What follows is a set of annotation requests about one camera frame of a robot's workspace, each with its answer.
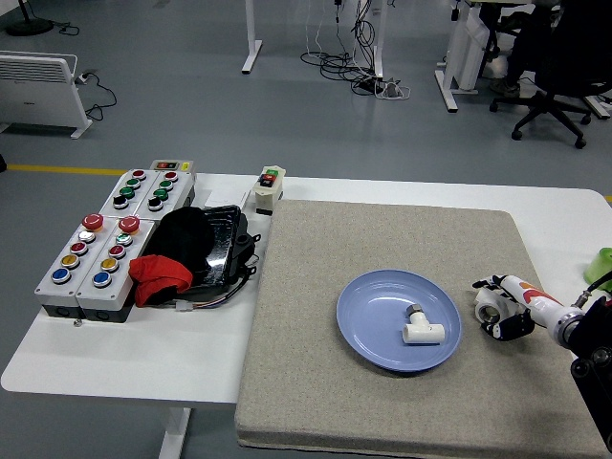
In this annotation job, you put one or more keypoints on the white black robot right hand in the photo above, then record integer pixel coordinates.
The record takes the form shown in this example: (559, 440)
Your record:
(526, 291)

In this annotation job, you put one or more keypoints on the small white tee pipe fitting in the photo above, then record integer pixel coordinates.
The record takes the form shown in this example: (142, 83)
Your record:
(421, 334)

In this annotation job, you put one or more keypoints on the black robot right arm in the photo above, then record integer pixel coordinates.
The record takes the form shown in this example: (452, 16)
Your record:
(593, 363)

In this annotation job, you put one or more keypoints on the blue plate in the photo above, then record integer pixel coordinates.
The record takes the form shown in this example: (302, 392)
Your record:
(373, 296)

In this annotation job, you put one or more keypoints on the green cup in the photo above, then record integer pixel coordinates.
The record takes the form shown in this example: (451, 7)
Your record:
(600, 265)

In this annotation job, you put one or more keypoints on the grey-brown mat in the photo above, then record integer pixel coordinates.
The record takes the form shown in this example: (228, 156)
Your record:
(334, 406)

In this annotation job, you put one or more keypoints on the black office chair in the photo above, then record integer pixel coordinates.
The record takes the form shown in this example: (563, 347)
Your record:
(574, 62)

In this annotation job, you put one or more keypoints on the person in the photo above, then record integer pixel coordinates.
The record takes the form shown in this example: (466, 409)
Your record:
(521, 52)

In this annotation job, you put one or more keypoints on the white desk leg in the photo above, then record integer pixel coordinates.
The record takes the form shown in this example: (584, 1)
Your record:
(377, 48)
(251, 48)

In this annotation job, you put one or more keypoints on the black bracketed device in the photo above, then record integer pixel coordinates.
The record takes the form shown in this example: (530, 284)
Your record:
(244, 244)

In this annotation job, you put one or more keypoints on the black plastic tray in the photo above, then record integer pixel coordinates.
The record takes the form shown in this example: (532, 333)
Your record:
(222, 234)

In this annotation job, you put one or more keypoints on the white paper sheet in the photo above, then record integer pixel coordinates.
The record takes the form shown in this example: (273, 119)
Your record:
(225, 196)

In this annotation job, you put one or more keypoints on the black cloth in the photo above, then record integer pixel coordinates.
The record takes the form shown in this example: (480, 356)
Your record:
(184, 234)

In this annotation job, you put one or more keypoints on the red cloth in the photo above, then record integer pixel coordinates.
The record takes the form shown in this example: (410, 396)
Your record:
(158, 272)

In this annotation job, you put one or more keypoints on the four-button control box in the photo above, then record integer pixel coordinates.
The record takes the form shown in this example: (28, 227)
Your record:
(126, 191)
(162, 193)

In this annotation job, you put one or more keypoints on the white table leg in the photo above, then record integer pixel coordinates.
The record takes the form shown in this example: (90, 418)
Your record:
(174, 432)

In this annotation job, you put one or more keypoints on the white table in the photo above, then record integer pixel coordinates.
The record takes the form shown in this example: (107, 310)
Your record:
(143, 358)

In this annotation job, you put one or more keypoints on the five-button control box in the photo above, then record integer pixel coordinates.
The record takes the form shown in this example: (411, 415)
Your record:
(59, 275)
(100, 279)

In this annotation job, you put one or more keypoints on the white panel heater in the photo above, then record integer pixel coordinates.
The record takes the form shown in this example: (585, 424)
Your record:
(33, 91)

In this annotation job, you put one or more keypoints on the black stand base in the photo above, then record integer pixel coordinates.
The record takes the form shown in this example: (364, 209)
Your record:
(28, 26)

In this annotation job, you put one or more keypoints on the white desk frame with panel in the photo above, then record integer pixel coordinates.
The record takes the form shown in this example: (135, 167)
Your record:
(461, 48)

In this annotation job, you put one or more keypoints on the cream start-stop switch box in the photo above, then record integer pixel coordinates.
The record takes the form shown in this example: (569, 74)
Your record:
(268, 191)

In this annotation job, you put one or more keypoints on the grey rocker switch box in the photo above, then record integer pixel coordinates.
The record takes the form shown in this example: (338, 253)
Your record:
(171, 165)

